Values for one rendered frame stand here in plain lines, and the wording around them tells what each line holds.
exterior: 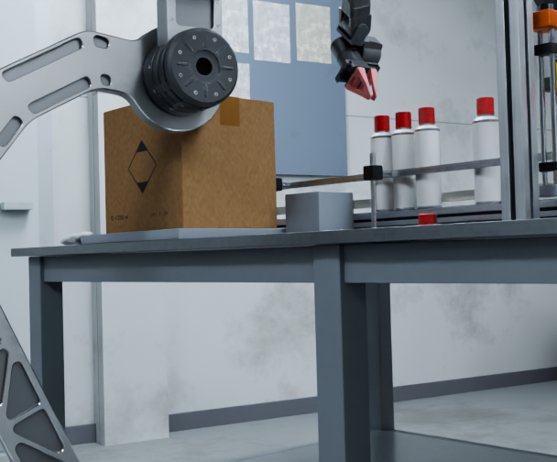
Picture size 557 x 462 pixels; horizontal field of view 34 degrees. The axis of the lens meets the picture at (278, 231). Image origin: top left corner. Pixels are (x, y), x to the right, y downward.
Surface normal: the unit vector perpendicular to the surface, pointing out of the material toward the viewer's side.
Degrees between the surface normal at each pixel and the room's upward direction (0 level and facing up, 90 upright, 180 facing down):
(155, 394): 90
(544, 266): 90
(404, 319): 90
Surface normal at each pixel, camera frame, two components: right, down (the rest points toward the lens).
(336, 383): -0.74, 0.00
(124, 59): 0.51, -0.04
